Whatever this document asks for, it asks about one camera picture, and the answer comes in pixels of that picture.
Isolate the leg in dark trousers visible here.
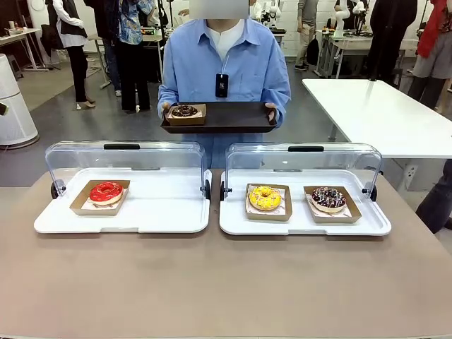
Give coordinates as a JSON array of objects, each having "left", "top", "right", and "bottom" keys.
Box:
[{"left": 415, "top": 169, "right": 452, "bottom": 234}]

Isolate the person in grey shirt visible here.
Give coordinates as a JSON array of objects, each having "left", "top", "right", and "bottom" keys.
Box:
[{"left": 295, "top": 0, "right": 321, "bottom": 71}]

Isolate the sprinkled chocolate donut in tray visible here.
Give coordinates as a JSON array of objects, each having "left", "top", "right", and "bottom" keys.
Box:
[{"left": 303, "top": 185, "right": 363, "bottom": 224}]

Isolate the person in dark clothes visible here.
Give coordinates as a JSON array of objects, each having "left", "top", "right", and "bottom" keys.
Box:
[{"left": 85, "top": 0, "right": 123, "bottom": 98}]

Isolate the red glazed donut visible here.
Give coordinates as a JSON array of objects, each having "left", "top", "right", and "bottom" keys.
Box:
[{"left": 88, "top": 181, "right": 124, "bottom": 206}]

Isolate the person with red scarf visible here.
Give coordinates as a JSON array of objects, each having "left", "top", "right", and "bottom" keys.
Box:
[{"left": 408, "top": 0, "right": 452, "bottom": 114}]

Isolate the red donut in cardboard tray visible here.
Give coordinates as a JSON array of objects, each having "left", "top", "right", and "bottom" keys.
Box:
[{"left": 69, "top": 179, "right": 131, "bottom": 217}]

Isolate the person's left forearm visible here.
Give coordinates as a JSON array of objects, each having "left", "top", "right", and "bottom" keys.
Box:
[{"left": 270, "top": 83, "right": 292, "bottom": 127}]

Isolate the large white table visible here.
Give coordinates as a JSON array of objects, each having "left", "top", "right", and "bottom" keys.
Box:
[{"left": 302, "top": 78, "right": 452, "bottom": 160}]

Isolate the person in black vest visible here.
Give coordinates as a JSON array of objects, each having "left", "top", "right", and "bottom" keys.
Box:
[{"left": 45, "top": 0, "right": 97, "bottom": 110}]

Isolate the dark donut with coloured sprinkles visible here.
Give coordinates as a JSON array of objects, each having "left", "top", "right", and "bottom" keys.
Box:
[{"left": 310, "top": 186, "right": 347, "bottom": 214}]

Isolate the chocolate glazed donut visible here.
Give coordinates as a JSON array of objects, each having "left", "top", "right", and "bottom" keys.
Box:
[{"left": 171, "top": 105, "right": 198, "bottom": 118}]

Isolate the black name badge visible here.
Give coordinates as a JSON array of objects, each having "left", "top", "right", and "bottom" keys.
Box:
[{"left": 215, "top": 73, "right": 230, "bottom": 98}]

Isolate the yellow donut in cardboard tray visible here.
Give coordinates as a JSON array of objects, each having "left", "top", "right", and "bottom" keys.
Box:
[{"left": 245, "top": 182, "right": 293, "bottom": 222}]

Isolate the black serving tray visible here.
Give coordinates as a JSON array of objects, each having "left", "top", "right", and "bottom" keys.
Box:
[{"left": 160, "top": 101, "right": 278, "bottom": 134}]

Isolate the person in blue patterned shirt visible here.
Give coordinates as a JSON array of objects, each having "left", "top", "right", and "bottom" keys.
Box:
[{"left": 115, "top": 0, "right": 153, "bottom": 112}]

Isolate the person's left hand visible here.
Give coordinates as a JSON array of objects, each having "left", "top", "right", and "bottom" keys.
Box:
[{"left": 264, "top": 101, "right": 280, "bottom": 123}]

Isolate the white background desk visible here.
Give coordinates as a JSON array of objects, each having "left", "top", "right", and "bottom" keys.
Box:
[{"left": 0, "top": 27, "right": 49, "bottom": 71}]

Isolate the person's right forearm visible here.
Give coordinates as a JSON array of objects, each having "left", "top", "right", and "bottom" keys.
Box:
[{"left": 157, "top": 83, "right": 178, "bottom": 114}]

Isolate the person in black outfit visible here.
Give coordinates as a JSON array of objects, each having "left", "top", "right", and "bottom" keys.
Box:
[{"left": 367, "top": 0, "right": 418, "bottom": 85}]

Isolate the white display tray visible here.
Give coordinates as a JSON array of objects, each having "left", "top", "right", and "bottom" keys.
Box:
[
  {"left": 218, "top": 168, "right": 392, "bottom": 237},
  {"left": 34, "top": 167, "right": 213, "bottom": 234}
]

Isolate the clear plastic display lid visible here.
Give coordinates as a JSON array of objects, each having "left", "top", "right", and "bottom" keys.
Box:
[
  {"left": 220, "top": 142, "right": 384, "bottom": 203},
  {"left": 44, "top": 141, "right": 213, "bottom": 201}
]

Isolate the yellow sprinkled donut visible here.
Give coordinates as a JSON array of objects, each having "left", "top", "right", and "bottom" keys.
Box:
[{"left": 249, "top": 185, "right": 283, "bottom": 212}]

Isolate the white air purifier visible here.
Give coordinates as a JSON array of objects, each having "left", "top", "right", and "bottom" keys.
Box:
[{"left": 0, "top": 52, "right": 39, "bottom": 146}]

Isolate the background robot work table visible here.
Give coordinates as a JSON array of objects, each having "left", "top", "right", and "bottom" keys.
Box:
[{"left": 316, "top": 30, "right": 417, "bottom": 78}]

